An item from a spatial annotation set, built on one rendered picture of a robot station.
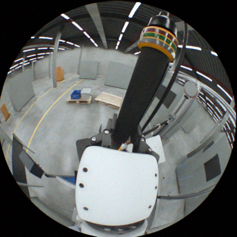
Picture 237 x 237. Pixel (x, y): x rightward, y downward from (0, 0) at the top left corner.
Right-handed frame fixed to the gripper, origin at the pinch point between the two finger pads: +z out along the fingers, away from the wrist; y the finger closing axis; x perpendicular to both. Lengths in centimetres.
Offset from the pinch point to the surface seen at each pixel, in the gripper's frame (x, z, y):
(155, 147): -33, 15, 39
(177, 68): 14.7, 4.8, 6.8
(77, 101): -155, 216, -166
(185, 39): 23.9, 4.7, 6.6
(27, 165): -40, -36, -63
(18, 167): -88, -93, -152
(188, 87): 23, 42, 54
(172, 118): -10, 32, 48
